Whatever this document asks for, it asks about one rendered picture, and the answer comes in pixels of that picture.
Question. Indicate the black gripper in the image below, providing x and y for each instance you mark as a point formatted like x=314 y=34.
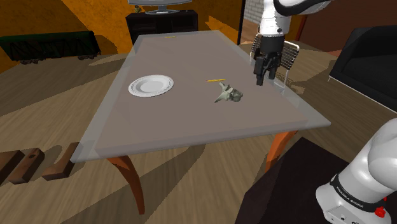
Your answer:
x=272 y=45

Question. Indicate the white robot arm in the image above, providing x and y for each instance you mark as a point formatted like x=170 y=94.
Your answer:
x=363 y=173

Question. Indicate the grey-green bone figure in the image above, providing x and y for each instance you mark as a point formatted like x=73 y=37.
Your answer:
x=229 y=94

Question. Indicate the yellow pencil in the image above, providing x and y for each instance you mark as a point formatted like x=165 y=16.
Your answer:
x=215 y=80
x=170 y=37

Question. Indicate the glass table with orange legs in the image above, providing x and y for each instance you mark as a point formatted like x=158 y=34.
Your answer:
x=186 y=118

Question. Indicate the black sofa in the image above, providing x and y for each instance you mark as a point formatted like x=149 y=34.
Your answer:
x=369 y=68

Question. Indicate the dark cabinet with television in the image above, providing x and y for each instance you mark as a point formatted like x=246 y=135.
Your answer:
x=161 y=26

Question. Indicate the white plate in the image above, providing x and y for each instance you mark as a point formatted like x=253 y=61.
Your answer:
x=151 y=85

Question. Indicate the dark robot stand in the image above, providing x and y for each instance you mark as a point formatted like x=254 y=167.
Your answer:
x=288 y=192

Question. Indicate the dark green train wagon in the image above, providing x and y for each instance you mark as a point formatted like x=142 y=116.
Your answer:
x=49 y=46

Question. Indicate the brown wooden block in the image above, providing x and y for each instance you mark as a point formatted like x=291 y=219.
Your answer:
x=9 y=163
x=26 y=166
x=60 y=166

